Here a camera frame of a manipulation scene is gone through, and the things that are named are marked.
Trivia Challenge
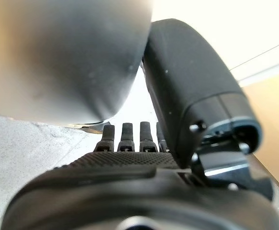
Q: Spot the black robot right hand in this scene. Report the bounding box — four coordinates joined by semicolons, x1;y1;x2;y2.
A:
0;18;279;230

